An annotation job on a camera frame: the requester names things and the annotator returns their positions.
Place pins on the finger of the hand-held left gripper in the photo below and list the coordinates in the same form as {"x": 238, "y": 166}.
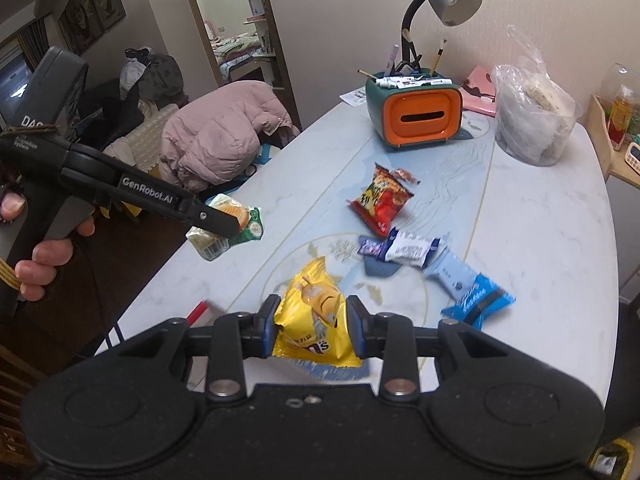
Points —
{"x": 215, "y": 220}

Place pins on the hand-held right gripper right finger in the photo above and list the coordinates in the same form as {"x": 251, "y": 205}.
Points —
{"x": 357, "y": 327}

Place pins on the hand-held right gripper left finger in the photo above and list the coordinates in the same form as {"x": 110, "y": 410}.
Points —
{"x": 270, "y": 322}

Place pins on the white green snack packet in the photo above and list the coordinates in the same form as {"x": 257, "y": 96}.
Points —
{"x": 215, "y": 247}

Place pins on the yellow candy packet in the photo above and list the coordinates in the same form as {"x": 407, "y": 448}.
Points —
{"x": 315, "y": 310}

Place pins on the red cardboard box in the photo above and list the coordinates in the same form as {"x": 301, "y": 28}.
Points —
{"x": 199, "y": 311}

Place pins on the white purple snack packet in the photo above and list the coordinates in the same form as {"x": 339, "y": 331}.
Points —
{"x": 407, "y": 250}

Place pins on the light blue snack packet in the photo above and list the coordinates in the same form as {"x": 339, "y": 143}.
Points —
{"x": 452, "y": 272}

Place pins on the red orange snack packet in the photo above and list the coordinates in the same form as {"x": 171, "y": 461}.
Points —
{"x": 380, "y": 202}

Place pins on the small candy wrapper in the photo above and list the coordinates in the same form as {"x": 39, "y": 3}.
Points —
{"x": 405, "y": 176}

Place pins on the person's left hand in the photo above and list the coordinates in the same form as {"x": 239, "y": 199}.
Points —
{"x": 50, "y": 255}

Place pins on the blue plastic item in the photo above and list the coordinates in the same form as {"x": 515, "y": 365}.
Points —
{"x": 261, "y": 155}

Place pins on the pink puffer jacket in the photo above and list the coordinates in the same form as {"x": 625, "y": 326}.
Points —
{"x": 220, "y": 130}

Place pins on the cream cushion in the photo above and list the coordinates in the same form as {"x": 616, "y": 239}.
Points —
{"x": 145, "y": 132}

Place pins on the dark bag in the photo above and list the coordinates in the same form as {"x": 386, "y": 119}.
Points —
{"x": 160, "y": 77}

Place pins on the paper leaflet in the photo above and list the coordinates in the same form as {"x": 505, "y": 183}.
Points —
{"x": 355, "y": 96}

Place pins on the thin wooden stick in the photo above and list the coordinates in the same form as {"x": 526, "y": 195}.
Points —
{"x": 366, "y": 74}

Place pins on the wooden chair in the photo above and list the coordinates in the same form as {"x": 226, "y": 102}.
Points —
{"x": 10, "y": 370}

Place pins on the orange green tissue box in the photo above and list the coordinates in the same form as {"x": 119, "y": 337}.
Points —
{"x": 417, "y": 117}

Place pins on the white marker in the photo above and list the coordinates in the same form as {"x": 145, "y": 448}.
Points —
{"x": 437, "y": 81}
{"x": 400, "y": 81}

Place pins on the pale purple pen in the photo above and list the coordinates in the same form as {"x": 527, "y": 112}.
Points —
{"x": 394, "y": 57}

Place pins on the black pen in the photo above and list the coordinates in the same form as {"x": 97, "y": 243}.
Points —
{"x": 414, "y": 58}

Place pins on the clear plastic bag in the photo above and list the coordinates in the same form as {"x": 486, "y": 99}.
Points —
{"x": 530, "y": 115}

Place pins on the brush pen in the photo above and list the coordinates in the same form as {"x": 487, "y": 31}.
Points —
{"x": 439, "y": 55}

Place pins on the yellow container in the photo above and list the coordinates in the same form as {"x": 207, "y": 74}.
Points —
{"x": 611, "y": 460}

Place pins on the white side cabinet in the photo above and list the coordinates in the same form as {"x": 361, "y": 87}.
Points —
{"x": 597, "y": 125}

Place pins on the white kitchen timer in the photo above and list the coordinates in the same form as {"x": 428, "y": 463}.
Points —
{"x": 634, "y": 160}

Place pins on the orange bottle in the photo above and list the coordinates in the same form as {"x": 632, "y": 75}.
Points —
{"x": 620, "y": 115}

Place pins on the clear glass dome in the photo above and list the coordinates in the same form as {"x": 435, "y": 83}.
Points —
{"x": 615, "y": 72}

